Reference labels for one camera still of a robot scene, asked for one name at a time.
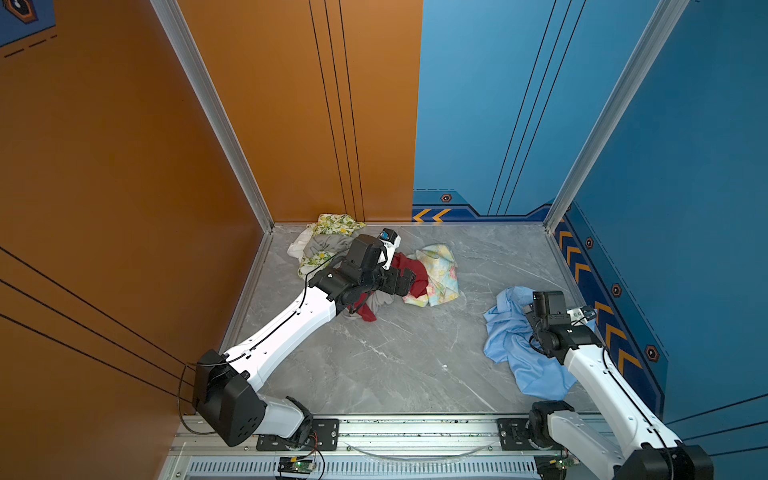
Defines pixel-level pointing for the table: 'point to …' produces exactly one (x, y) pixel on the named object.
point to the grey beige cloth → (309, 244)
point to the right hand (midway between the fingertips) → (533, 318)
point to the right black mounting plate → (512, 434)
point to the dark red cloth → (417, 289)
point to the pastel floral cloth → (443, 276)
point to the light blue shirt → (510, 329)
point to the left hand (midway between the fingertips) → (401, 268)
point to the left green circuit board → (304, 467)
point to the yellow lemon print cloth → (327, 224)
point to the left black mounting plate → (324, 436)
